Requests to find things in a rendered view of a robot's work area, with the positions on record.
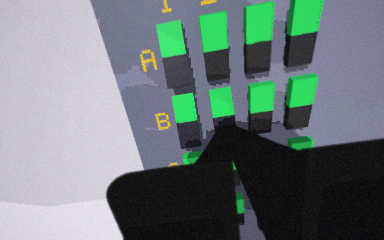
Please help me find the grey switch panel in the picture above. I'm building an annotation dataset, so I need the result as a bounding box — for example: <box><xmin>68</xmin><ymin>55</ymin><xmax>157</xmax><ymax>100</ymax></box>
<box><xmin>90</xmin><ymin>0</ymin><xmax>384</xmax><ymax>170</ymax></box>

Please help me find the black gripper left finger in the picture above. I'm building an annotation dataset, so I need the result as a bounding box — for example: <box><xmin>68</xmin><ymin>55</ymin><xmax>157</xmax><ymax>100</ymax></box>
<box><xmin>106</xmin><ymin>125</ymin><xmax>241</xmax><ymax>240</ymax></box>

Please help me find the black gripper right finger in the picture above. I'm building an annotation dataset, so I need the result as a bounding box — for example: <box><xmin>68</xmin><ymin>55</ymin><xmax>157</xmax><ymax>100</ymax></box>
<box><xmin>226</xmin><ymin>124</ymin><xmax>384</xmax><ymax>240</ymax></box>

